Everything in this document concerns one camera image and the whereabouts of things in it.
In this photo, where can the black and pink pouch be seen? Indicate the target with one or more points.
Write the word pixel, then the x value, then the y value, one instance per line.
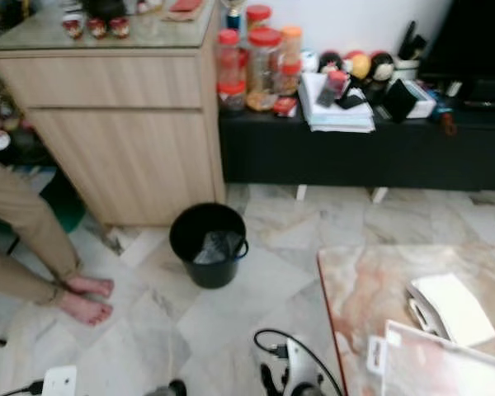
pixel 332 87

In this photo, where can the black and red round doll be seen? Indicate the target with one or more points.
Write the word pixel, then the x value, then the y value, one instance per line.
pixel 330 62

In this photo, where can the dark cluttered shelf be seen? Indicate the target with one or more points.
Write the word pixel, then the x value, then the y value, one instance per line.
pixel 0 103

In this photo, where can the green floor mat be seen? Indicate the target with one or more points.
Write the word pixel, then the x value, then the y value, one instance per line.
pixel 70 206

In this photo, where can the light wooden cabinet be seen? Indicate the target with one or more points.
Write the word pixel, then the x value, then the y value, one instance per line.
pixel 132 148

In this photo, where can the red-brown tray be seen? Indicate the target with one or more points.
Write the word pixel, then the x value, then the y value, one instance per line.
pixel 184 8

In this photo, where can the black television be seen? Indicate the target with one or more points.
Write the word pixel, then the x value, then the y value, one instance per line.
pixel 470 41

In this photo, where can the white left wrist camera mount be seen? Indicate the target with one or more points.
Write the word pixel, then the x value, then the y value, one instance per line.
pixel 60 382

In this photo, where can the short clear jar red lid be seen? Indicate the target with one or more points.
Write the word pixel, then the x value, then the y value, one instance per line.
pixel 258 16

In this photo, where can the yellow and red round doll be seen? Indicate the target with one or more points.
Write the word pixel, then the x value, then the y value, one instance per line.
pixel 357 64

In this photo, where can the white paper stack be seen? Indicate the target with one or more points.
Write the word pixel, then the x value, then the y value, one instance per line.
pixel 334 121

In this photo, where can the small brown-filled jar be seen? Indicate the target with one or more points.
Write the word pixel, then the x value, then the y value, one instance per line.
pixel 287 81

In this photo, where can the white flat rectangular pack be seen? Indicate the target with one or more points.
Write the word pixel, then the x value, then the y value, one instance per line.
pixel 437 371

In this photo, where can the white cup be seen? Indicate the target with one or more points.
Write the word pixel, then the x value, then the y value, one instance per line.
pixel 407 70

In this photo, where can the dark-filled jar red lid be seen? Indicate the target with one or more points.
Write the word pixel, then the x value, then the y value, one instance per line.
pixel 231 97

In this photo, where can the small red white figurine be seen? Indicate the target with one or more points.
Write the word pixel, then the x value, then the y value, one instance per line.
pixel 73 27
pixel 96 28
pixel 120 28

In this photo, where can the clear plastic trash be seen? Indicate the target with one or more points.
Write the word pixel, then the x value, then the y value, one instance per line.
pixel 216 247

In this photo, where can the black rubbish bin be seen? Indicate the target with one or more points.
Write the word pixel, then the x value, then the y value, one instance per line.
pixel 208 276

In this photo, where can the white and blue figurine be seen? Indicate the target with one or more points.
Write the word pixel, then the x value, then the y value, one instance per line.
pixel 308 61

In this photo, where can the white square box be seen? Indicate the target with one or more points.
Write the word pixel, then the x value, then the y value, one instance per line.
pixel 427 103

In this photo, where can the small red box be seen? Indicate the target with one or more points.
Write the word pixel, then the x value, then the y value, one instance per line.
pixel 285 107

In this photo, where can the dark brown ornament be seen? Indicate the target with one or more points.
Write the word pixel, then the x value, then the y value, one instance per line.
pixel 104 8

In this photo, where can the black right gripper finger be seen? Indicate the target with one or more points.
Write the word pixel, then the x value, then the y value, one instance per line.
pixel 271 379

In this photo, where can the black wallet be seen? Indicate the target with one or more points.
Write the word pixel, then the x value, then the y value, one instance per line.
pixel 352 101

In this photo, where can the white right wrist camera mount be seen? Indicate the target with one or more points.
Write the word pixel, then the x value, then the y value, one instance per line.
pixel 304 371

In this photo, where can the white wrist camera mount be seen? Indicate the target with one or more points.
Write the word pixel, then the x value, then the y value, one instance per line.
pixel 60 382
pixel 304 371

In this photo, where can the orange snack packet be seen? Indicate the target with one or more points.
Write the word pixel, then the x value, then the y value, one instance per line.
pixel 260 102

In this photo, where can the large clear jar red lid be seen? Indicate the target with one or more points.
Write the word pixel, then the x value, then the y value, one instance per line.
pixel 265 58

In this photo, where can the silver trophy cup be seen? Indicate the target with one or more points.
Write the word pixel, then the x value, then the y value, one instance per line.
pixel 232 12

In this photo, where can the black and white round doll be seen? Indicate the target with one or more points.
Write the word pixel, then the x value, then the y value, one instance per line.
pixel 382 66

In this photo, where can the clear jar orange lid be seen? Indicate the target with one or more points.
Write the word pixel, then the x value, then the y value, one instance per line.
pixel 293 43

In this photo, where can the tall clear jar red lid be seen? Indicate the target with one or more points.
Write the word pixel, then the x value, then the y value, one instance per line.
pixel 230 54

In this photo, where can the black square box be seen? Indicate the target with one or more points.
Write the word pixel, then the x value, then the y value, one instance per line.
pixel 398 101

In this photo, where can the black remote control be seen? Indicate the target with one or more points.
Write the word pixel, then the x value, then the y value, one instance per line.
pixel 412 40

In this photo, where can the marble-top folding table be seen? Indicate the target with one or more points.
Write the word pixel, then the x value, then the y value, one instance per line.
pixel 371 305

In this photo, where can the small white striped pack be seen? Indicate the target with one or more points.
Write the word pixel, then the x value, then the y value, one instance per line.
pixel 458 305

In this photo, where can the person in beige trousers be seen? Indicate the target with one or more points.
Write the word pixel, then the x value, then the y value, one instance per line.
pixel 25 223

